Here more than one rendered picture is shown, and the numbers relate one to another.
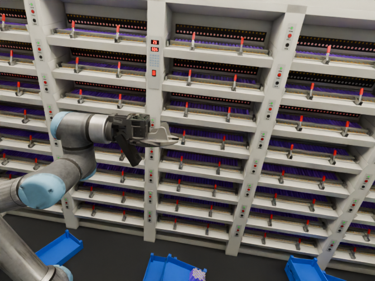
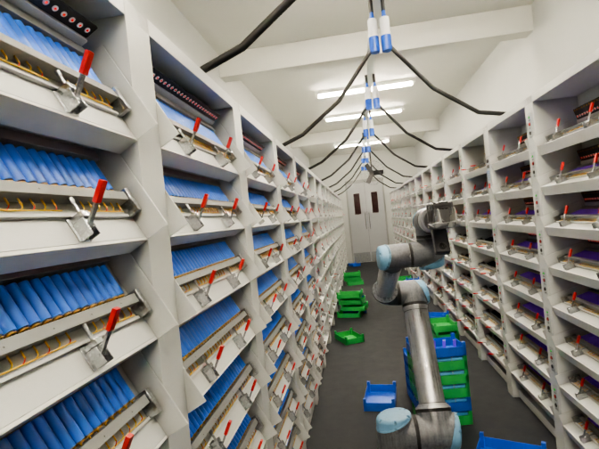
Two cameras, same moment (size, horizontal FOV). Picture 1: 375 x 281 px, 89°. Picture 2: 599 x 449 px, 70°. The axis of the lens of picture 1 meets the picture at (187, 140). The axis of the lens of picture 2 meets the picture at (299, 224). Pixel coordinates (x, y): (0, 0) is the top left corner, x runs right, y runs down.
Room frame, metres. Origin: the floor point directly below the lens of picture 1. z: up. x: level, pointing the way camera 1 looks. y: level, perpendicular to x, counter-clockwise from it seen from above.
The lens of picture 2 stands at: (0.20, -1.21, 1.27)
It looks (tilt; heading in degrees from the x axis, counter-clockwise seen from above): 1 degrees down; 94
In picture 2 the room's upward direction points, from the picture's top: 6 degrees counter-clockwise
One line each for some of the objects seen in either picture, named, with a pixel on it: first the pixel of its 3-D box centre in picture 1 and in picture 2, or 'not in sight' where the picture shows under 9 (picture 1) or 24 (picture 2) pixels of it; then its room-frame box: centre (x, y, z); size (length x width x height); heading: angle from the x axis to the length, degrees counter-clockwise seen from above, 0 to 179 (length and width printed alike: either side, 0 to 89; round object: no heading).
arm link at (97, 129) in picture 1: (104, 129); (433, 219); (0.56, 0.26, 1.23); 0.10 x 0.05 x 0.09; 179
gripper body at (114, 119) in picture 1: (130, 129); (438, 216); (0.55, 0.18, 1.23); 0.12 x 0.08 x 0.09; 89
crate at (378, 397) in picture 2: not in sight; (380, 395); (0.43, 1.66, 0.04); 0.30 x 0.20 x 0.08; 80
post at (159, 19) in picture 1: (155, 143); not in sight; (1.27, 0.23, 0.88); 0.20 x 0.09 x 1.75; 176
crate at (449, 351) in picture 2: not in sight; (434, 346); (0.76, 1.37, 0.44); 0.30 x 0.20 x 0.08; 3
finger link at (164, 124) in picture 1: (164, 131); (454, 216); (0.57, 0.07, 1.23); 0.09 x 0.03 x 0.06; 93
